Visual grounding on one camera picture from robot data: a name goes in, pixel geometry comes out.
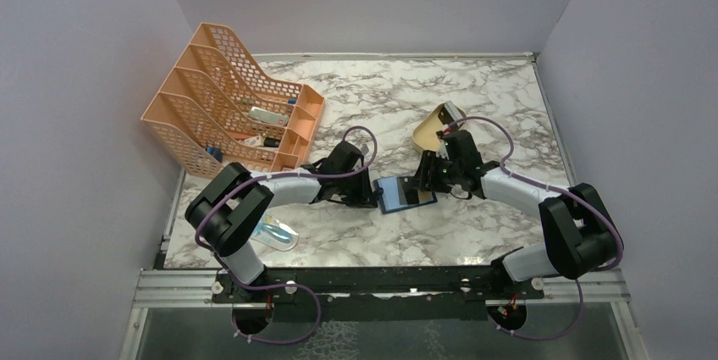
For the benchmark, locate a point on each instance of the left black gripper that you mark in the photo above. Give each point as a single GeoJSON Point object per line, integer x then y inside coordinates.
{"type": "Point", "coordinates": [365, 197]}

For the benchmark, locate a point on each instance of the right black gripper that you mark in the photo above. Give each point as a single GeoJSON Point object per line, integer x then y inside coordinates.
{"type": "Point", "coordinates": [426, 171]}

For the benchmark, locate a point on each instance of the black credit card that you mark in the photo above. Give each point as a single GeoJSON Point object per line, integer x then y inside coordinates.
{"type": "Point", "coordinates": [411, 195]}

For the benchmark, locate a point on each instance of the dark blue card holder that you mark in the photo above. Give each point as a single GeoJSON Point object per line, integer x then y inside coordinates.
{"type": "Point", "coordinates": [398, 193]}

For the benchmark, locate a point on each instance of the beige oval tray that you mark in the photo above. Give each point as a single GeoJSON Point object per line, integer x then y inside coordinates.
{"type": "Point", "coordinates": [424, 137]}

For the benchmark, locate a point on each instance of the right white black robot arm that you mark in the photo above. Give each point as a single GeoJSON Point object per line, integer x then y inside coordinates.
{"type": "Point", "coordinates": [578, 236]}

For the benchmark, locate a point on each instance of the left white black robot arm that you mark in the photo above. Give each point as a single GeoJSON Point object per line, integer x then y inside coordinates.
{"type": "Point", "coordinates": [227, 211]}

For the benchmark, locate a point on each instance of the stack of credit cards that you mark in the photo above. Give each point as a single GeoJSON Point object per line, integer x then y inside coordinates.
{"type": "Point", "coordinates": [449, 113]}

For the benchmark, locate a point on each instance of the clear blister pack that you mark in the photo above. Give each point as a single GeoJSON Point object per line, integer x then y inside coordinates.
{"type": "Point", "coordinates": [274, 233]}

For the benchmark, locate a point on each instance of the small black item in organizer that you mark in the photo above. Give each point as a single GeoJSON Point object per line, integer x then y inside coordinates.
{"type": "Point", "coordinates": [270, 142]}

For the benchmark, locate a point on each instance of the white grey eraser box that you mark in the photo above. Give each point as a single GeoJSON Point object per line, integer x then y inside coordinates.
{"type": "Point", "coordinates": [268, 117]}

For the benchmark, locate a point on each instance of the blue item in organizer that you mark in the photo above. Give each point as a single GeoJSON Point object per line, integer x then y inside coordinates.
{"type": "Point", "coordinates": [216, 153]}

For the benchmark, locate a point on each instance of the orange plastic file organizer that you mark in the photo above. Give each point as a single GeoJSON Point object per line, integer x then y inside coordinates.
{"type": "Point", "coordinates": [204, 101]}

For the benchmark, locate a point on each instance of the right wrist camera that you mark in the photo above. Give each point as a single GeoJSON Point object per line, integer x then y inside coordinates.
{"type": "Point", "coordinates": [444, 151]}

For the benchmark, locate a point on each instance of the black mounting rail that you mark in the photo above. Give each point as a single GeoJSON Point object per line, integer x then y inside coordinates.
{"type": "Point", "coordinates": [366, 294]}

